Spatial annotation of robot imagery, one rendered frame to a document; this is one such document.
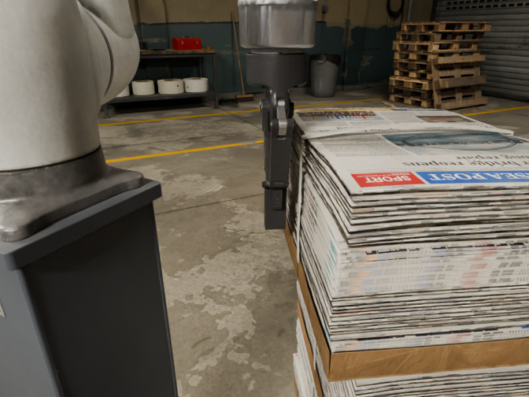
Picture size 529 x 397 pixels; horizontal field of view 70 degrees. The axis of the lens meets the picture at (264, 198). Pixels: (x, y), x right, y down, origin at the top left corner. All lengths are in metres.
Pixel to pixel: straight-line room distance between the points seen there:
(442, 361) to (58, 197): 0.45
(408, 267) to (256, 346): 1.32
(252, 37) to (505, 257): 0.35
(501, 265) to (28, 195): 0.49
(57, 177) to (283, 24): 0.29
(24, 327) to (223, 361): 1.18
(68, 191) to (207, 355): 1.27
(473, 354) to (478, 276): 0.10
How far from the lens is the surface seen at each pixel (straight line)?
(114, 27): 0.62
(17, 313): 0.51
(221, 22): 7.22
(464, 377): 0.53
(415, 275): 0.41
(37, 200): 0.46
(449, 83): 6.88
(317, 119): 0.60
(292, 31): 0.44
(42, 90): 0.44
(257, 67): 0.46
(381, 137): 0.53
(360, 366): 0.46
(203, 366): 1.62
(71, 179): 0.47
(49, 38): 0.45
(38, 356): 0.53
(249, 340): 1.69
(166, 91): 6.35
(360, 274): 0.38
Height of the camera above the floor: 1.19
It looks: 24 degrees down
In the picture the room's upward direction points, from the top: straight up
